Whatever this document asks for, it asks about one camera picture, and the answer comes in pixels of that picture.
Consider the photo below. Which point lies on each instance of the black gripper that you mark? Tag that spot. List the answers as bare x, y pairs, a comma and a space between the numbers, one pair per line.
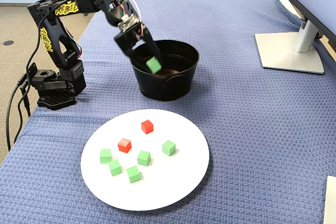
127, 38

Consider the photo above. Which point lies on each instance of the green cube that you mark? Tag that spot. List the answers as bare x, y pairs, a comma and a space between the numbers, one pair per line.
144, 158
168, 148
105, 155
134, 174
153, 65
115, 167

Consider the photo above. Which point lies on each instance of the white round plate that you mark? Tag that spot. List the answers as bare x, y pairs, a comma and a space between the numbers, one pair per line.
170, 182

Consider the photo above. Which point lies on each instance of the black metal bucket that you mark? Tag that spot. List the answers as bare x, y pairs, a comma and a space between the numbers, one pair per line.
168, 87

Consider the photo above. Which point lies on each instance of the red cube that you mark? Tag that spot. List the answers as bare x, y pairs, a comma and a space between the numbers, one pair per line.
124, 145
147, 126

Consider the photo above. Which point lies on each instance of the black floor socket cover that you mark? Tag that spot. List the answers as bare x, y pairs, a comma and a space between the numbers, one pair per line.
8, 42

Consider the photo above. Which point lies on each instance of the blue woven cloth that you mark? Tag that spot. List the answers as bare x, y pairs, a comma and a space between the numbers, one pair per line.
249, 129

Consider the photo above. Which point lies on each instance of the white flat board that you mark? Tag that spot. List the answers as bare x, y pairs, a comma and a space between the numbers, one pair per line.
331, 203

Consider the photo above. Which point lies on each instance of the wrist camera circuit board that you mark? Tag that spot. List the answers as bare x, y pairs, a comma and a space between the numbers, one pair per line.
130, 31

